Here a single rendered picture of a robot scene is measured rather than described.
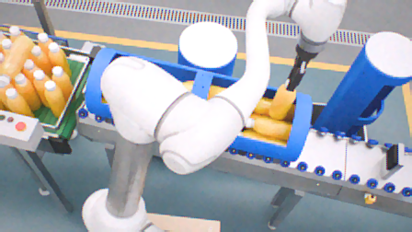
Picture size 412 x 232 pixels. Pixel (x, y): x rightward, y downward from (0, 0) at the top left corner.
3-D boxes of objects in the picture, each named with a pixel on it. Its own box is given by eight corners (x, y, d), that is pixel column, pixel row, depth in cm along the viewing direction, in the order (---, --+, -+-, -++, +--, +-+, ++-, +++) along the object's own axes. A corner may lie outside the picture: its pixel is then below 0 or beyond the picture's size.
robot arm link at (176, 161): (250, 112, 88) (201, 76, 92) (198, 168, 79) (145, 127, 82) (237, 144, 99) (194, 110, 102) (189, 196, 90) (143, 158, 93)
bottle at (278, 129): (303, 131, 161) (252, 118, 162) (298, 146, 164) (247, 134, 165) (302, 122, 168) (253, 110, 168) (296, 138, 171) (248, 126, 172)
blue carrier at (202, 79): (290, 176, 173) (311, 135, 151) (88, 126, 177) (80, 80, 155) (294, 123, 191) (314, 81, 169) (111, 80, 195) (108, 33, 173)
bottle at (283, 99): (266, 116, 167) (277, 88, 149) (271, 102, 170) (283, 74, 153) (282, 123, 166) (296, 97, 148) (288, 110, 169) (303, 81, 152)
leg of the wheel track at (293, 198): (276, 230, 260) (304, 197, 206) (267, 227, 260) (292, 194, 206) (277, 221, 263) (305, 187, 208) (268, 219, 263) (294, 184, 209)
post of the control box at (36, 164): (69, 214, 254) (18, 141, 168) (62, 212, 255) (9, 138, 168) (72, 207, 256) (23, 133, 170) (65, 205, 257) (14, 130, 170)
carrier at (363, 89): (304, 142, 276) (344, 162, 270) (356, 62, 200) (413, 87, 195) (320, 110, 289) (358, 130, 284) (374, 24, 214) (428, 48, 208)
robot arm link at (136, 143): (118, 270, 137) (72, 226, 142) (151, 237, 147) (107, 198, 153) (160, 117, 82) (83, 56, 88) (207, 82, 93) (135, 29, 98)
